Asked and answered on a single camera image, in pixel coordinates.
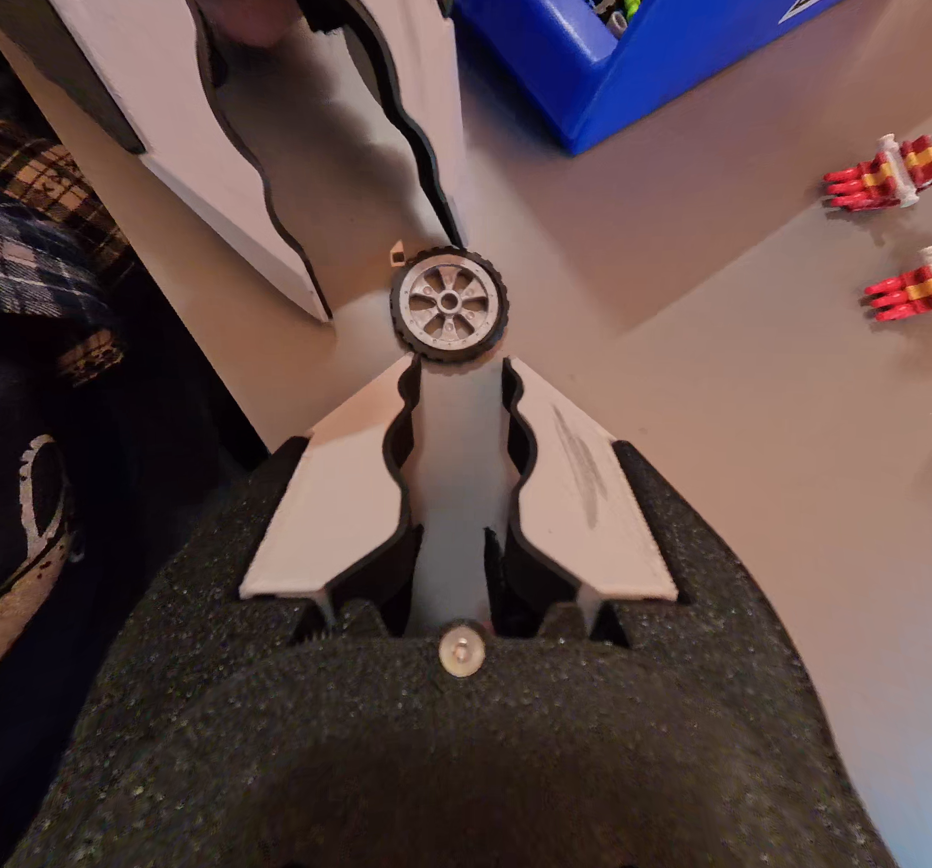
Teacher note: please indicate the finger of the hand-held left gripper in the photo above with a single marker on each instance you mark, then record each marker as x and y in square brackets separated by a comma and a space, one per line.
[422, 45]
[145, 67]

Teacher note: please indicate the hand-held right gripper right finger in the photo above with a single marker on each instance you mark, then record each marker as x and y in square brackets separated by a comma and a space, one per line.
[590, 518]

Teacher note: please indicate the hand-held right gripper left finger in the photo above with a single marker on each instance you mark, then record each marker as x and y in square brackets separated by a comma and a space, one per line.
[327, 511]

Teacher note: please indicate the black rubber toy tyre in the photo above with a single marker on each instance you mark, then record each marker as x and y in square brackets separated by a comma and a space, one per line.
[397, 304]

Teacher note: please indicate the grey toy wheel hub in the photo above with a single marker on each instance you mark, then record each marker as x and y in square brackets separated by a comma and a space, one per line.
[410, 304]

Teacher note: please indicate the blue plastic parts bin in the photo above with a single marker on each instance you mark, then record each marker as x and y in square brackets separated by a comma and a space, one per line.
[692, 30]

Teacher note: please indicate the red yellow toy foot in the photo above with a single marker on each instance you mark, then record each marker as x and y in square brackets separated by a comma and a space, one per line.
[866, 180]
[899, 296]

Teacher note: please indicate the small printed marker tag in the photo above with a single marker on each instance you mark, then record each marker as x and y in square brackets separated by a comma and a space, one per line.
[397, 254]

